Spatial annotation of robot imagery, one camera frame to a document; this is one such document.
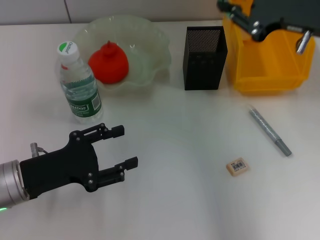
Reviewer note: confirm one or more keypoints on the clear water bottle green label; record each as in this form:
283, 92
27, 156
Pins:
80, 95

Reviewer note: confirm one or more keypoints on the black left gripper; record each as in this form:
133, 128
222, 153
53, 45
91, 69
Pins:
60, 167

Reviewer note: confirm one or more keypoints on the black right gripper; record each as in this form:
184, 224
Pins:
287, 12

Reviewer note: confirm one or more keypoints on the beige eraser with barcode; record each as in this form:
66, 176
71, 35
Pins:
237, 167

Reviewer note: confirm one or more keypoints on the red-orange toy fruit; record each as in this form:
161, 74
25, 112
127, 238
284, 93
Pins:
108, 65

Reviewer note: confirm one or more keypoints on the grey glitter marker pen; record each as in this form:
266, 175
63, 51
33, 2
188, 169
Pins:
270, 130

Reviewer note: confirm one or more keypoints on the black mesh pen holder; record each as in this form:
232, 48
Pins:
205, 70

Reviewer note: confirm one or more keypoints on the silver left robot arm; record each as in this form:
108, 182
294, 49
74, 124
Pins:
10, 185

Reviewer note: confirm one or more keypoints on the pale green glass fruit plate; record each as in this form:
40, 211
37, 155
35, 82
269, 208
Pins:
145, 50

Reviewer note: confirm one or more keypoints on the yellow plastic storage bin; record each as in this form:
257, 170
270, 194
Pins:
265, 65

